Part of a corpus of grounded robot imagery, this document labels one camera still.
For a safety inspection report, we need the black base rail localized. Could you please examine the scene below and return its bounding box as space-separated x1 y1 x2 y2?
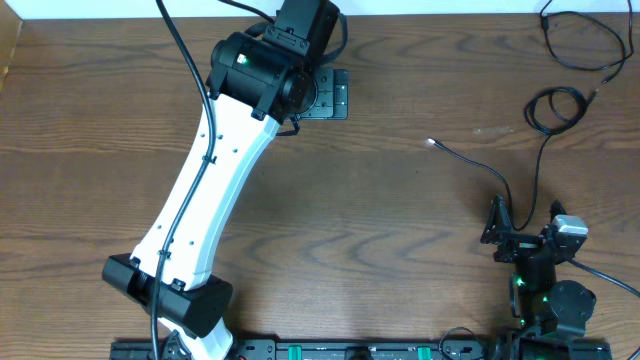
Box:
109 338 612 360

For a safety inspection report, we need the black usb cable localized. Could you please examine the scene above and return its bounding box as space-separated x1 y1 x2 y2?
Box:
427 86 600 232

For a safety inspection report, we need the right camera cable black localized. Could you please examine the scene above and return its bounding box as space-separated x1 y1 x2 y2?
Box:
567 257 640 360

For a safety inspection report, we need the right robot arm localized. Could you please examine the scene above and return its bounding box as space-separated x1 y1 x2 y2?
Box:
480 195 596 359

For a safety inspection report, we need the thin black cable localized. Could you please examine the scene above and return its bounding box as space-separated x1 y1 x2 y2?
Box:
538 0 635 85

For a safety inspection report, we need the left camera cable black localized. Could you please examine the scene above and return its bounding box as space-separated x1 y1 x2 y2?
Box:
133 2 280 359

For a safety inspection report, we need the wooden side panel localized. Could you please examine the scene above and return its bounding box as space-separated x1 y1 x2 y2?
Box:
0 0 23 89

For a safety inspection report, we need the camera cable black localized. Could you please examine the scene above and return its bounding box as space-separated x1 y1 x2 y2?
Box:
133 2 280 359
567 257 640 360

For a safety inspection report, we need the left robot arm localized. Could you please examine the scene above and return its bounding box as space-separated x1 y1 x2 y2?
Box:
102 1 348 359

